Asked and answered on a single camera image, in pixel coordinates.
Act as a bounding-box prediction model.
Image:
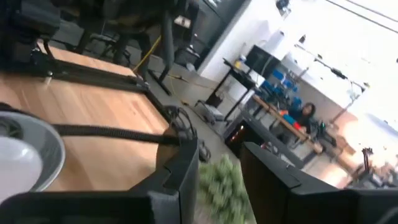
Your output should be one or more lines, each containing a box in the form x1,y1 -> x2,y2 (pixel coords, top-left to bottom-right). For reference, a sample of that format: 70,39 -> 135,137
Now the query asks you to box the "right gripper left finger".
129,138 -> 200,224

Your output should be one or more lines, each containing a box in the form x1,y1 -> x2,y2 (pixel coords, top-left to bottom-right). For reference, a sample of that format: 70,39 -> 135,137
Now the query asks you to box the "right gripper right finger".
239,141 -> 355,224

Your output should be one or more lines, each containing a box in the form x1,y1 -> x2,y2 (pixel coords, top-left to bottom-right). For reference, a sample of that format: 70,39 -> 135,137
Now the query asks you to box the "black office desk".
205,58 -> 259,123

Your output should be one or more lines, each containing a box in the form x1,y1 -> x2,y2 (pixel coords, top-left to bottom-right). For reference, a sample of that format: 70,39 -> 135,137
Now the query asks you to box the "potted green succulent plant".
198,154 -> 253,224

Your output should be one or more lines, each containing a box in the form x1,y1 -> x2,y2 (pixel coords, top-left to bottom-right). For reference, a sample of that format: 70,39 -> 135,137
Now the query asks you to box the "black computer tower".
224,120 -> 250,157

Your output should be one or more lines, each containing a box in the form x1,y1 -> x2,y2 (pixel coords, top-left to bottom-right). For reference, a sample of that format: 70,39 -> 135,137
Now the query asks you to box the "long wooden workbench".
251,95 -> 325,155

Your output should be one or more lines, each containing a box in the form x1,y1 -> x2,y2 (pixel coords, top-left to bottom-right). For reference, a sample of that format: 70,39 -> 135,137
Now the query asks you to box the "person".
287,101 -> 317,133

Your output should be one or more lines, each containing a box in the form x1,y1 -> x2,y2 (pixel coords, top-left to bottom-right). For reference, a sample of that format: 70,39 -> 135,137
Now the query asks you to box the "black computer monitor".
244,45 -> 280,78

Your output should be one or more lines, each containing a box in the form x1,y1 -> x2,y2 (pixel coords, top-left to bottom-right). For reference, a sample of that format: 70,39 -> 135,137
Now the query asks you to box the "black floor stand pole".
147,12 -> 175,96

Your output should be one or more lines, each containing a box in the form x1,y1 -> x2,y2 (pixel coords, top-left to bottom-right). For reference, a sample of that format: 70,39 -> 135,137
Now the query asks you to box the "white lamp bulb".
0,136 -> 44,200

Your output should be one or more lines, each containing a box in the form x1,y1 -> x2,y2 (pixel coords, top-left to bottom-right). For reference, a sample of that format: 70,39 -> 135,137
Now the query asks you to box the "black cable bundle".
164,105 -> 213,163

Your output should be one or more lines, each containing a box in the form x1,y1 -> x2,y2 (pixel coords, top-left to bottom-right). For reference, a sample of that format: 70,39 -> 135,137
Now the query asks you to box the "yellow cable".
133,35 -> 191,105

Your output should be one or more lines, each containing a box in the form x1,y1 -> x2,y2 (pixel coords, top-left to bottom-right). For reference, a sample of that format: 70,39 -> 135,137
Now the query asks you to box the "black table frame rail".
30,49 -> 175,126

